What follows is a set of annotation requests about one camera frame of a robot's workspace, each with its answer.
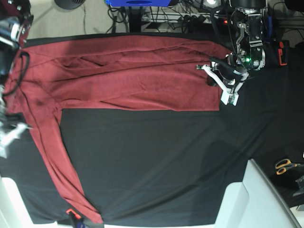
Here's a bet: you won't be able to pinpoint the black table cloth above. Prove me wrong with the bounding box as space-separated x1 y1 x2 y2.
0 45 304 227

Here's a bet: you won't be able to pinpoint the white power strip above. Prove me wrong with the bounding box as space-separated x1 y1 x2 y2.
142 11 211 24

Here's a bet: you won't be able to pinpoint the black and orange clamp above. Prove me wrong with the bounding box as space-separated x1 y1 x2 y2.
277 40 289 66

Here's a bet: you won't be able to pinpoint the yellow-handled scissors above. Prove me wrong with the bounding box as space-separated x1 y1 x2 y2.
275 159 304 175

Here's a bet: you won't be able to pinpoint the red long-sleeve T-shirt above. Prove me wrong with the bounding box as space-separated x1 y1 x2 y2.
6 36 228 222

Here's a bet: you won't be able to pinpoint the white table frame left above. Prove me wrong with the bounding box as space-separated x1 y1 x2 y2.
0 177 58 228

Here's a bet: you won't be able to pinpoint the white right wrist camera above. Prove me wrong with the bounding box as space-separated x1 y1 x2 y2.
0 145 9 159

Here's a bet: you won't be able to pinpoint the blue handled tool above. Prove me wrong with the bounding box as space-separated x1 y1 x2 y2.
264 16 273 43

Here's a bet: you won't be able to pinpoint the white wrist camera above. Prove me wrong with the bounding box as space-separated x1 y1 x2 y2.
220 91 239 106
0 145 9 159

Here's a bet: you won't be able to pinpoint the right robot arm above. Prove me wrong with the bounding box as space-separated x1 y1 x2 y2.
0 0 34 156

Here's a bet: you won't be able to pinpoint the white table frame right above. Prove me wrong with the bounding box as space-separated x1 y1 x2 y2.
214 159 301 228

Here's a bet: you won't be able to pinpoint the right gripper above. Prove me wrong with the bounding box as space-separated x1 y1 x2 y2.
0 113 31 149

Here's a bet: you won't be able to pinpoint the white table frame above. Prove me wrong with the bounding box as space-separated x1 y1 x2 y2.
214 159 301 228
0 177 58 228

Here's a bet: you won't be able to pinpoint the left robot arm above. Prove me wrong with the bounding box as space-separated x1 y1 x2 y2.
197 0 266 102

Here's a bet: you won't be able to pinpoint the blue clamp with orange tip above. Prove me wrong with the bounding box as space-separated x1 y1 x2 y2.
66 209 86 228

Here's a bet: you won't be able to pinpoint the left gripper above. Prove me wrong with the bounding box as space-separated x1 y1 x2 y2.
196 61 249 94

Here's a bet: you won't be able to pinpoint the black round stand base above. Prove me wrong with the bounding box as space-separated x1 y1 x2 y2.
54 0 85 10

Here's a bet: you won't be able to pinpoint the blue box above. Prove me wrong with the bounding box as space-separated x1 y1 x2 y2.
105 0 171 7

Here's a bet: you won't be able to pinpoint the black crumpled object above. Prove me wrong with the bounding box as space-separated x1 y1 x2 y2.
293 176 304 197

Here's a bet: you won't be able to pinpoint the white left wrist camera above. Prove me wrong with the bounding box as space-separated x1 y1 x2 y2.
220 91 239 106

